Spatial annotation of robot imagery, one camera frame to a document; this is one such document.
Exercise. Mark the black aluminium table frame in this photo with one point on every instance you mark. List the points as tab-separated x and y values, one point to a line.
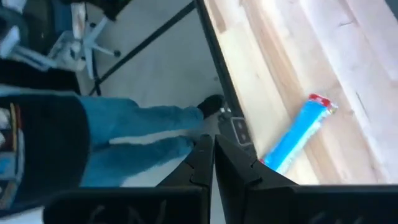
217	62

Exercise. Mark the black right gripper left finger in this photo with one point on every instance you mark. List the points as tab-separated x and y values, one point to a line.
196	168

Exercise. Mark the grey device with buttons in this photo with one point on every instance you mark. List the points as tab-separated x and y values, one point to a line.
241	132

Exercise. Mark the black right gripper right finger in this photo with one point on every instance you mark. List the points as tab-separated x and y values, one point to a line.
236	174

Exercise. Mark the office chair with white base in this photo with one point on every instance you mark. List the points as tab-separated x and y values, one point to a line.
9	40

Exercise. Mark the white office chair base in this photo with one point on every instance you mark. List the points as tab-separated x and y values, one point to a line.
88	46

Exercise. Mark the person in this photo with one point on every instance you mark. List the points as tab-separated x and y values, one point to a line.
140	124

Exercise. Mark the blue granola bar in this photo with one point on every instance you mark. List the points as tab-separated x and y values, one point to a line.
298	133

